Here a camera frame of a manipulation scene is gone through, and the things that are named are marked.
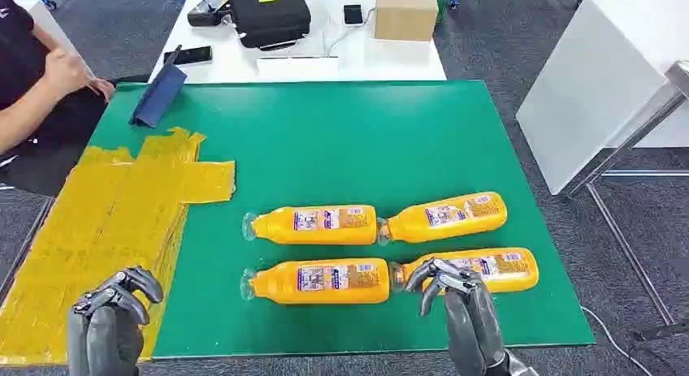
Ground white angled table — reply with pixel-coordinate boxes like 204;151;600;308
515;0;689;197

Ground orange drink bottle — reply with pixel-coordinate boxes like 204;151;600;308
376;191;509;247
240;257;392;305
241;204;379;247
388;247;540;295

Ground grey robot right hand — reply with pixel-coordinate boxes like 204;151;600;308
403;257;508;376

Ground metal stand frame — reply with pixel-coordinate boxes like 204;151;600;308
565;60;689;339

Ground flat white box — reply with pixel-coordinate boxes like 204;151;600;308
256;55;341;80

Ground green table mat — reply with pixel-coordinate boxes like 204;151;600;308
89;80;596;360

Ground white side table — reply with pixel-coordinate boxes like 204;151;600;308
15;0;95;76

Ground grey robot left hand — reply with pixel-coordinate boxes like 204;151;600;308
67;266;165;376

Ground black smartphone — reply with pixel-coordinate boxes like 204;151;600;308
163;45;214;67

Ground cardboard box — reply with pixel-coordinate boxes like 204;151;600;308
374;0;440;43

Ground white cable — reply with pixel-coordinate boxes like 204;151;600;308
322;0;377;57

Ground yellow plastic sheet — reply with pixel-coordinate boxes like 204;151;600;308
0;127;236;366

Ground person's hand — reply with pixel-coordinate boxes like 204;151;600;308
87;77;116;103
42;46;93;99

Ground grey floor cable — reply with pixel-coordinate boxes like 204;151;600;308
580;306;655;376

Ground dark blue tablet case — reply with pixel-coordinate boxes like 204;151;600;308
128;45;188;129

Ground person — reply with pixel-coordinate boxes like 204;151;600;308
0;2;117;197

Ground black carry case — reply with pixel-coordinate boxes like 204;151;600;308
229;0;312;50

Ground black handheld device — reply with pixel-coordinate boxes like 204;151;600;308
187;0;232;28

